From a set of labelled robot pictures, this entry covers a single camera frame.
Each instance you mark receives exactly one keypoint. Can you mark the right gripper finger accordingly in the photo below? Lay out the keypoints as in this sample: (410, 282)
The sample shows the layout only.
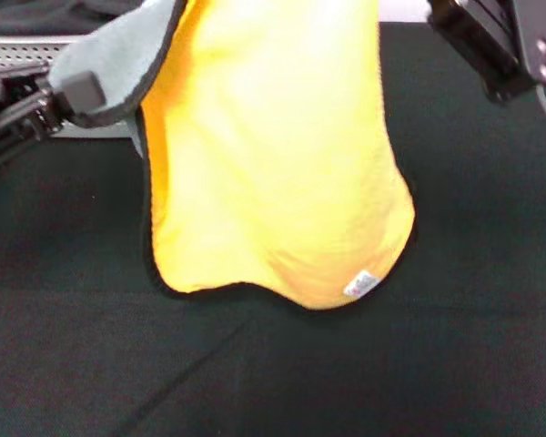
(487, 64)
(498, 18)

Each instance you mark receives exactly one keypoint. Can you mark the grey perforated storage box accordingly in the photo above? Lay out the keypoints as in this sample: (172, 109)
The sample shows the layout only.
(18, 52)

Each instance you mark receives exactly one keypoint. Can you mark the dark cloth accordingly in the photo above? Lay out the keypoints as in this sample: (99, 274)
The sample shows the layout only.
(27, 16)

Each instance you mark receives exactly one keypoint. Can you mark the yellow and grey towel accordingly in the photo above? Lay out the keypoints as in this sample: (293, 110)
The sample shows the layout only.
(264, 159)

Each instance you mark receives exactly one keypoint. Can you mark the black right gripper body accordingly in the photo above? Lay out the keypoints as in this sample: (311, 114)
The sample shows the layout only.
(543, 36)

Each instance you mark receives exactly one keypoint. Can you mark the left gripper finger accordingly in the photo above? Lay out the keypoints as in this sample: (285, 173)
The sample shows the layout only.
(27, 77)
(84, 93)

